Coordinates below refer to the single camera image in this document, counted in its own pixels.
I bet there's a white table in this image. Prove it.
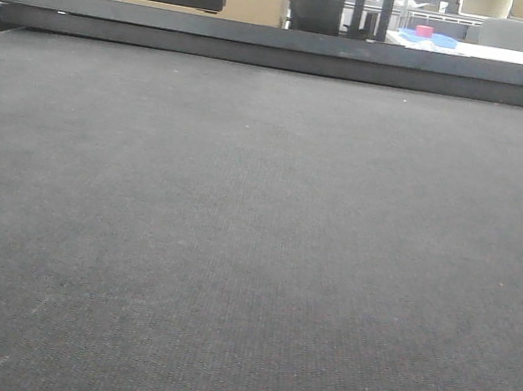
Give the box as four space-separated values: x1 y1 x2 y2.
385 30 523 65

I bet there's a black conveyor belt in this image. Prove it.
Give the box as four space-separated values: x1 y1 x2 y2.
0 30 523 391

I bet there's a blue tray on table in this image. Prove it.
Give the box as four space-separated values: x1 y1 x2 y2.
397 28 459 50

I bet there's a black conveyor side rail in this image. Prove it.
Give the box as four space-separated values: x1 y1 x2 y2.
0 0 523 108

